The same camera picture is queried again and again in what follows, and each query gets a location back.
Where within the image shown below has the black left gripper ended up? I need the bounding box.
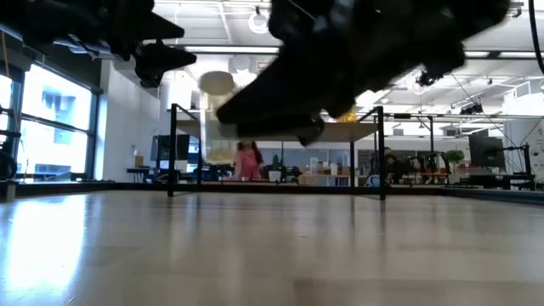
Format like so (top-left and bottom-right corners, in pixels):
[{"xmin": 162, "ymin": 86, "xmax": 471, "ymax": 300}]
[{"xmin": 84, "ymin": 0, "xmax": 198, "ymax": 88}]

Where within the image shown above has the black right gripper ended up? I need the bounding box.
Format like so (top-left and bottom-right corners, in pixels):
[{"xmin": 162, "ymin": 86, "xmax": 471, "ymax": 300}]
[{"xmin": 216, "ymin": 0, "xmax": 427, "ymax": 147}]

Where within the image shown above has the orange medicine bottle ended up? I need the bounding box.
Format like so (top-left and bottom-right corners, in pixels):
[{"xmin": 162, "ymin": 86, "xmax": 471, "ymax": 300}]
[{"xmin": 337, "ymin": 107, "xmax": 358, "ymax": 124}]

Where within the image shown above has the clear plastic pill bottle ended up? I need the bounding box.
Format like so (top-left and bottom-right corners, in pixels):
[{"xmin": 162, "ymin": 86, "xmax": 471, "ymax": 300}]
[{"xmin": 198, "ymin": 70, "xmax": 241, "ymax": 165}]

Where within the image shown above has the white potted plant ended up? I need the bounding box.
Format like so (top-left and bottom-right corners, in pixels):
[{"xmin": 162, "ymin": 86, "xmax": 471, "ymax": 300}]
[{"xmin": 267, "ymin": 153, "xmax": 283, "ymax": 184}]

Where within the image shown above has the person in pink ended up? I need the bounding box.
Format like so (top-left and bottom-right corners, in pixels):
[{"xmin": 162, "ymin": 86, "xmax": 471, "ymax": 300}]
[{"xmin": 233, "ymin": 140, "xmax": 266, "ymax": 181}]

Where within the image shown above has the long ceiling light fixture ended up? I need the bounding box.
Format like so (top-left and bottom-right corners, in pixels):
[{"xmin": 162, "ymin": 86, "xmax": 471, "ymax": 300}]
[{"xmin": 182, "ymin": 44, "xmax": 282, "ymax": 55}]

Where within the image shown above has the black computer monitor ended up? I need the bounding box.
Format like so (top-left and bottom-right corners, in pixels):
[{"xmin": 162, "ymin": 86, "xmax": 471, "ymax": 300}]
[{"xmin": 149, "ymin": 133, "xmax": 191, "ymax": 162}]

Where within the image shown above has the seated person in dark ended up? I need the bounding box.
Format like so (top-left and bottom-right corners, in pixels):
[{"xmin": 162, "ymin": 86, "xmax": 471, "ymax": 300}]
[{"xmin": 383, "ymin": 147, "xmax": 412, "ymax": 185}]

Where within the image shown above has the large window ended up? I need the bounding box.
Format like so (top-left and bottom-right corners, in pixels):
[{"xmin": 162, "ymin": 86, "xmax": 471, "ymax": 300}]
[{"xmin": 0, "ymin": 62, "xmax": 102, "ymax": 180}]

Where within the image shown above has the green bushy plant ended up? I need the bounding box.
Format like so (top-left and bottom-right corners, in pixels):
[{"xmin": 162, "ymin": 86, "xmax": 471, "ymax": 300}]
[{"xmin": 443, "ymin": 149, "xmax": 466, "ymax": 172}]

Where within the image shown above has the large dark monitor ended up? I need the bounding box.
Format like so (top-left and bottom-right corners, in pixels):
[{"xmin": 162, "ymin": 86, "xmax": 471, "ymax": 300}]
[{"xmin": 468, "ymin": 134, "xmax": 506, "ymax": 169}]

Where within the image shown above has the short ceiling light fixture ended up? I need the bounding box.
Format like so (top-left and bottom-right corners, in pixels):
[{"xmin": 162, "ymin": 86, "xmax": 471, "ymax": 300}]
[{"xmin": 462, "ymin": 49, "xmax": 544, "ymax": 60}]

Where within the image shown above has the black equipment stand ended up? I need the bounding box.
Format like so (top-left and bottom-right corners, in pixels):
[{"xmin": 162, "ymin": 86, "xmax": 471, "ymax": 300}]
[{"xmin": 484, "ymin": 143, "xmax": 536, "ymax": 191}]

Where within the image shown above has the wooden shelf with black frame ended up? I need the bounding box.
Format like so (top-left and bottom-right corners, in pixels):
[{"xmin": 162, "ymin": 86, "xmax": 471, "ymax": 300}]
[{"xmin": 167, "ymin": 102, "xmax": 388, "ymax": 201}]

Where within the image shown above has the black hanging ceiling camera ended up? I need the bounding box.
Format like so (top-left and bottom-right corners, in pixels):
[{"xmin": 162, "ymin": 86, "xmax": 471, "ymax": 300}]
[{"xmin": 415, "ymin": 71, "xmax": 439, "ymax": 88}]

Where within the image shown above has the yellow hanging cable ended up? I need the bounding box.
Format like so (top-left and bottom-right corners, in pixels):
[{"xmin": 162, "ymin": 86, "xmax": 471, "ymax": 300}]
[{"xmin": 0, "ymin": 31, "xmax": 10, "ymax": 78}]

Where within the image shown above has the black aluminium rig frame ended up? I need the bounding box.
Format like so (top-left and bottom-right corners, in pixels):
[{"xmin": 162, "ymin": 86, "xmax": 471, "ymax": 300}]
[{"xmin": 0, "ymin": 181, "xmax": 544, "ymax": 206}]

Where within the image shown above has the thick black hanging cable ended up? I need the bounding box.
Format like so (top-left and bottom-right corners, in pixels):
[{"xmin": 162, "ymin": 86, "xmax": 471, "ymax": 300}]
[{"xmin": 527, "ymin": 0, "xmax": 544, "ymax": 77}]

